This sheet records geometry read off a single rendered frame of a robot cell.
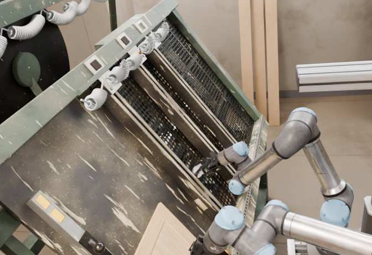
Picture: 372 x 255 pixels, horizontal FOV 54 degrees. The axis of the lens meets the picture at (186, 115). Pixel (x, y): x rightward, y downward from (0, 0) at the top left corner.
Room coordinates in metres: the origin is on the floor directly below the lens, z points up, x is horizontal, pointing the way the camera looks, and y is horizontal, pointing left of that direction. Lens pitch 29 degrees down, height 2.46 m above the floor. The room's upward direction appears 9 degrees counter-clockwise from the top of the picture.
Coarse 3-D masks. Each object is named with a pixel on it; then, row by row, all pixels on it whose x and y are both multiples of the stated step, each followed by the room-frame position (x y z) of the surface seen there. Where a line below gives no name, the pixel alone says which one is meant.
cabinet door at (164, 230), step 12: (156, 216) 1.22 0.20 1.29; (168, 216) 1.26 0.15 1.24; (156, 228) 1.17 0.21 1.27; (168, 228) 1.21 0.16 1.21; (180, 228) 1.25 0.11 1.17; (144, 240) 1.10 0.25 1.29; (156, 240) 1.13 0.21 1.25; (168, 240) 1.16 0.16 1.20; (180, 240) 1.20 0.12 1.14; (192, 240) 1.23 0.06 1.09; (144, 252) 1.05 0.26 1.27; (156, 252) 1.08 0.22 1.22; (168, 252) 1.11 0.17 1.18; (180, 252) 1.15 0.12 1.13
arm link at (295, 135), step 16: (288, 128) 1.25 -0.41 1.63; (304, 128) 1.23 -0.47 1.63; (272, 144) 1.25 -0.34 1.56; (288, 144) 1.20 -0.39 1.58; (304, 144) 1.21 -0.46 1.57; (256, 160) 1.29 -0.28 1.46; (272, 160) 1.23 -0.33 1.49; (240, 176) 1.33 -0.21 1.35; (256, 176) 1.28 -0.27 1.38; (240, 192) 1.30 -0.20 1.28
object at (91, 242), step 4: (92, 240) 0.95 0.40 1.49; (92, 244) 0.91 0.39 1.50; (96, 244) 0.87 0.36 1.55; (100, 244) 0.86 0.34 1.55; (104, 244) 0.87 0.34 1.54; (96, 248) 0.85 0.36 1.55; (100, 248) 0.85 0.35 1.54; (104, 248) 0.86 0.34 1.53; (96, 252) 0.85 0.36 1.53; (100, 252) 0.85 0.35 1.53
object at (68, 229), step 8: (40, 192) 1.01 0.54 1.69; (32, 200) 0.97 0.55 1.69; (48, 200) 1.00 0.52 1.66; (32, 208) 0.98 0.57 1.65; (40, 208) 0.96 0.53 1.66; (48, 208) 0.98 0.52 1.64; (56, 208) 0.99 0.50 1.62; (40, 216) 0.97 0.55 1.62; (48, 216) 0.96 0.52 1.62; (56, 224) 0.95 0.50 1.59; (64, 224) 0.96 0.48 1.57; (72, 224) 0.97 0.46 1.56; (64, 232) 0.94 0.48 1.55; (72, 232) 0.95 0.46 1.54; (80, 232) 0.96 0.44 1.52; (72, 240) 0.94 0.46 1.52; (80, 248) 0.93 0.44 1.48
